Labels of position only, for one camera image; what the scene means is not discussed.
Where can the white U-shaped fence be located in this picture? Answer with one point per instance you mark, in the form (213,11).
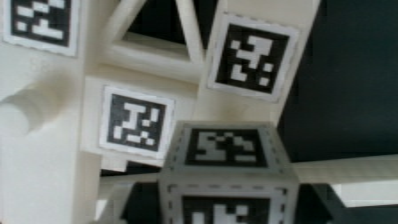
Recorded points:
(360,177)

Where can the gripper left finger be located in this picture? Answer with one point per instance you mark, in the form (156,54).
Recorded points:
(127,204)

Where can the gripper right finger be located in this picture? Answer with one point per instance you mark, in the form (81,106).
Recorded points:
(319,208)

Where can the white chair back frame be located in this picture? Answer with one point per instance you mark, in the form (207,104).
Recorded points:
(117,66)

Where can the white tagged cube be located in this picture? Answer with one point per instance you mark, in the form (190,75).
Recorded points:
(227,182)

